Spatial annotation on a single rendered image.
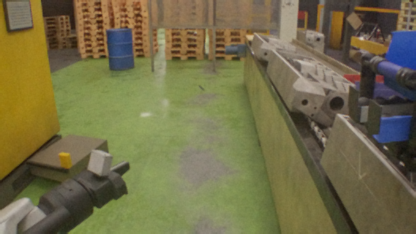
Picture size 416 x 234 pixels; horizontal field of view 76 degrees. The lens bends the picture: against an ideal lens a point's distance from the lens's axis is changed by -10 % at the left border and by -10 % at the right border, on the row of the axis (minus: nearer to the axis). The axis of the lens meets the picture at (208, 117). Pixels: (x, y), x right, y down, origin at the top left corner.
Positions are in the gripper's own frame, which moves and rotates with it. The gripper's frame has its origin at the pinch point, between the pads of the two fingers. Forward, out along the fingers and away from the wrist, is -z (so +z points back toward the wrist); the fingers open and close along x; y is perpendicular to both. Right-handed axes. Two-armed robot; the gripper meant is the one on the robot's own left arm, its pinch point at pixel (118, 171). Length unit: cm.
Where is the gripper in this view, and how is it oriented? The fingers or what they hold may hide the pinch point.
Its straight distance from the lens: 70.0
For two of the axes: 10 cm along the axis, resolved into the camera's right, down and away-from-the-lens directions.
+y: -0.2, -9.0, -4.3
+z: -5.3, 3.8, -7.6
